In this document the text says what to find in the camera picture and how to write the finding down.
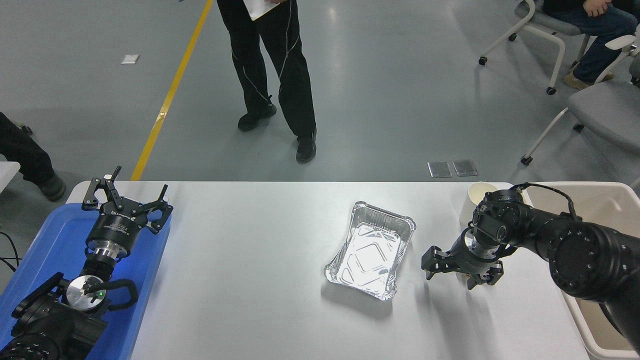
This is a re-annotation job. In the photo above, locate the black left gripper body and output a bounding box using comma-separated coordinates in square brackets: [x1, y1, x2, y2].
[85, 197, 152, 254]

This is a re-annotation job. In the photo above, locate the white paper cup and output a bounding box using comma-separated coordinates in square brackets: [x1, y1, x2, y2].
[459, 182, 499, 228]

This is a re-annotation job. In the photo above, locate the large pale plastic bin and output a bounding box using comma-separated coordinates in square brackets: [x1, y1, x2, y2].
[520, 181, 640, 360]

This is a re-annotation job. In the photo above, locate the silver foil tray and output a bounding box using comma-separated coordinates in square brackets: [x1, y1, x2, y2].
[323, 201, 417, 302]

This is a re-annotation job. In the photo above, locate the white side table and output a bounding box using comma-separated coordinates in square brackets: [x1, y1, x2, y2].
[0, 161, 22, 193]

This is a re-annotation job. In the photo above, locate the white frame grey seat chair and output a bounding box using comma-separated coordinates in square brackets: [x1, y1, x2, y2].
[520, 35, 640, 191]
[478, 0, 591, 96]

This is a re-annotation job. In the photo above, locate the person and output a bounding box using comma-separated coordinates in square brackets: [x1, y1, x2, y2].
[216, 0, 318, 165]
[542, 0, 640, 91]
[0, 111, 67, 202]

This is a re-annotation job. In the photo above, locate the black cable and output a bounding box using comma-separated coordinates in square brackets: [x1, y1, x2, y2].
[0, 231, 22, 273]

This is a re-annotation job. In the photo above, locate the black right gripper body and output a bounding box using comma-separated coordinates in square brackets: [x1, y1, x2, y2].
[442, 240, 503, 276]

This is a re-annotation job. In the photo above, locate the blue plastic tray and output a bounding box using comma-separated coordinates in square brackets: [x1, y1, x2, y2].
[0, 202, 173, 360]

